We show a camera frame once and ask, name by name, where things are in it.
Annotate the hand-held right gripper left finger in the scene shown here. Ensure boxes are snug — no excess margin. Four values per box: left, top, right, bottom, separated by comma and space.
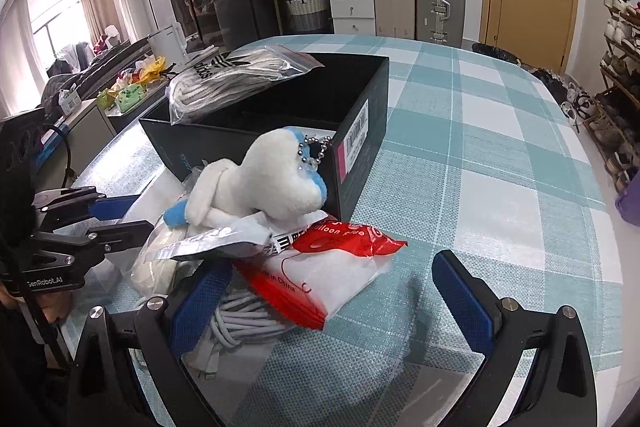
65, 263, 236, 427

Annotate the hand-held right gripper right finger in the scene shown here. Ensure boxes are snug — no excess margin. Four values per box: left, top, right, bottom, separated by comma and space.
431, 249, 598, 427

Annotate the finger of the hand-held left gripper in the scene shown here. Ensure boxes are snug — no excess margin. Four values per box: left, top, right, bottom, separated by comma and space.
32, 187, 144, 223
29, 219, 155, 269

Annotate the white cable bundle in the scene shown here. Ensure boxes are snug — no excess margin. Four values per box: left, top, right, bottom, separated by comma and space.
180, 292, 301, 380

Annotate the white cloth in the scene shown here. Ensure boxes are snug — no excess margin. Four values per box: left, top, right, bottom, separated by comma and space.
131, 207, 201, 298

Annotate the silver foil packet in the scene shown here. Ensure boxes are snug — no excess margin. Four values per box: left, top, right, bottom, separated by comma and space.
155, 214, 321, 263

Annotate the red white plastic bag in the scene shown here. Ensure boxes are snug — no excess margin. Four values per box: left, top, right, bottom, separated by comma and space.
235, 212, 408, 332

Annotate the white blue plush toy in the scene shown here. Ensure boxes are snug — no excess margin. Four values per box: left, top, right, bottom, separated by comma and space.
165, 127, 328, 228

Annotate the zip bag with striped garment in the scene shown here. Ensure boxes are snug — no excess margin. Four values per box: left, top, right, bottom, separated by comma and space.
165, 44, 326, 126

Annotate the black box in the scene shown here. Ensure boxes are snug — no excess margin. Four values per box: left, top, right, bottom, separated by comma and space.
139, 52, 390, 220

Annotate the person's left hand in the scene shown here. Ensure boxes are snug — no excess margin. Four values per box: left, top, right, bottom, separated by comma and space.
30, 291, 77, 325

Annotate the grey low cabinet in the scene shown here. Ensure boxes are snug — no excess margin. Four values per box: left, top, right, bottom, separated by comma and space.
37, 39, 173, 188

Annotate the white labelled packet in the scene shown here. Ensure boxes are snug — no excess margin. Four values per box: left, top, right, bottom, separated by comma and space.
59, 87, 83, 115

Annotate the pile of colourful packets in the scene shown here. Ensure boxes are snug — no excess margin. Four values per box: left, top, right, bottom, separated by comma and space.
97, 56, 168, 115

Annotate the white appliance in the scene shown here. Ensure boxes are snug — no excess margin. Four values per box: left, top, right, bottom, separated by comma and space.
147, 23, 187, 68

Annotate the brown curtain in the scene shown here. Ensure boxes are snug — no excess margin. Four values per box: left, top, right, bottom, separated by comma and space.
80, 0, 121, 45

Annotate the purple bag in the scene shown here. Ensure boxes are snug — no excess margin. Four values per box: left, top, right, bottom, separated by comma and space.
615, 167, 640, 228

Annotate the pile of scattered shoes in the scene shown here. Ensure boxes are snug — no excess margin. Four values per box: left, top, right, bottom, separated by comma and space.
520, 67, 596, 132

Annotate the shoe rack with shoes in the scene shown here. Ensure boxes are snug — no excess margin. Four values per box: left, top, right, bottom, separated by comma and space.
585, 0, 640, 200

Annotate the black trash bin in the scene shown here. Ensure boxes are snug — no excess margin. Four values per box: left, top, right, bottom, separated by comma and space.
471, 42, 523, 66

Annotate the wooden shoe rack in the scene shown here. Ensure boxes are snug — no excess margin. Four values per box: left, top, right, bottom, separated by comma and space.
582, 0, 640, 202

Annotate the woven laundry basket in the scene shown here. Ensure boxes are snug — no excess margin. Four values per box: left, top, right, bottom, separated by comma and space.
286, 0, 331, 34

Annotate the silver suitcase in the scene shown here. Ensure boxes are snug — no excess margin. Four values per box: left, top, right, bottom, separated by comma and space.
415, 0, 467, 48

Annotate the black cable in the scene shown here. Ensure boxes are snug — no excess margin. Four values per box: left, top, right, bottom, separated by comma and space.
42, 123, 77, 188

